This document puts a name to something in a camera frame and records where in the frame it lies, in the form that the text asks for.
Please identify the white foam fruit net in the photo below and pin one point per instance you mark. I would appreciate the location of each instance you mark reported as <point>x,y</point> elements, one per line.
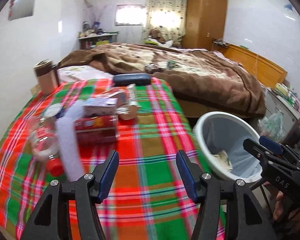
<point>68,145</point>

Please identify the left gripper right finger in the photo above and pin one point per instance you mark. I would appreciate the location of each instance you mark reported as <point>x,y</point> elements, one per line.
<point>245,218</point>

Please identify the small window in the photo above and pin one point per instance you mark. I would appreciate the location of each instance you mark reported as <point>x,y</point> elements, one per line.
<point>130,15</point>

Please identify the brown beige thermos cup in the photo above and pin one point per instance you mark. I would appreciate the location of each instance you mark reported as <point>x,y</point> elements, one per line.
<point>47,76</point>

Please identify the person's right hand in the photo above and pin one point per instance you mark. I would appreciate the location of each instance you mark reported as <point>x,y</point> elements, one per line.
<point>281,210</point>

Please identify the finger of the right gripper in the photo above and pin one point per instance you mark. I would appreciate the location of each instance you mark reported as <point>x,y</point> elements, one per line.
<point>279,150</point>
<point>258,152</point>

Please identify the small green box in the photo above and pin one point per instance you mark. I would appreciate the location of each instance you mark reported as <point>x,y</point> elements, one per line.
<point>171,65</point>

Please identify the green white plastic bag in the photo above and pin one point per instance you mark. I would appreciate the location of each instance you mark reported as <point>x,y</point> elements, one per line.
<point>272,127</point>

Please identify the white side cabinet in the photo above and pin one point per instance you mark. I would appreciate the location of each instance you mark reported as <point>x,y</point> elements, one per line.
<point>276,104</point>

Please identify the clear plastic bottle red cap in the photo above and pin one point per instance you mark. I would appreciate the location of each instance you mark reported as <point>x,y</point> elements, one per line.
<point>44,144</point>

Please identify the patterned window curtain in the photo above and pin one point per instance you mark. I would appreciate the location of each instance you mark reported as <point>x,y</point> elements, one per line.
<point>168,16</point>

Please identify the small toy on blanket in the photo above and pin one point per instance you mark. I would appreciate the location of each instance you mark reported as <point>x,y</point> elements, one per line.
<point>153,68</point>

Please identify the brown teddy bear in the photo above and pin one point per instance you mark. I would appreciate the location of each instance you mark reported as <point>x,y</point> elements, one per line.
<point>156,34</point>

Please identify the floral white pillow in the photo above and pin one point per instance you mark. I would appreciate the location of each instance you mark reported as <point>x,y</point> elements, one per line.
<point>81,73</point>

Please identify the pink strawberry milk carton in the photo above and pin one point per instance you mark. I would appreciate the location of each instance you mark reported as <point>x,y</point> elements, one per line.
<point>118,93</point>

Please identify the brown fleece blanket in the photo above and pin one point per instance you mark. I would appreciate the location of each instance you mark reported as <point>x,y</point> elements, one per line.
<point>200,76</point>

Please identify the red snack package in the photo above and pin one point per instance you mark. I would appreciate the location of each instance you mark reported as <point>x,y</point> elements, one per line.
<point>96,130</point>

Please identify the white round trash bin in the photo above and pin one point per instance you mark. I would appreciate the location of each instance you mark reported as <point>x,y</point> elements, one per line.
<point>220,137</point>

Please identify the patterned paper cup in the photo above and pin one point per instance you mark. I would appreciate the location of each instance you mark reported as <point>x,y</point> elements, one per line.
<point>129,110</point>

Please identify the dark blue glasses case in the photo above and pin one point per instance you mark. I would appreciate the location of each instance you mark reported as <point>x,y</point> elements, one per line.
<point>139,79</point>

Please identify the wooden headboard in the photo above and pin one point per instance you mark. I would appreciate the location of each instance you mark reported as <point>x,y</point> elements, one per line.
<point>266,71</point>

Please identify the cluttered wall shelf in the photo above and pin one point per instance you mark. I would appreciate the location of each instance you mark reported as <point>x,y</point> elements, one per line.
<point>92,36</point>

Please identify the silver wall poster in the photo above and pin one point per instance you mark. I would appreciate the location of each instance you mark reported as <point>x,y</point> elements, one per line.
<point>20,9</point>

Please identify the plaid red green tablecloth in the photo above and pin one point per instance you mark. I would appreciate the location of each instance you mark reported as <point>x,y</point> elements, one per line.
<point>147,199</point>

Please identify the wooden wardrobe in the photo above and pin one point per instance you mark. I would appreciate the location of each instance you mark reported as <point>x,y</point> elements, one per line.
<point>205,23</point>

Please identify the purple milk carton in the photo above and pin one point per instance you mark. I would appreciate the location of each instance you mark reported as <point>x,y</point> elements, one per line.
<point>100,106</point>

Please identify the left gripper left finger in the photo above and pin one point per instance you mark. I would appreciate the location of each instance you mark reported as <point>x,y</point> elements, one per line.
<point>50,218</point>

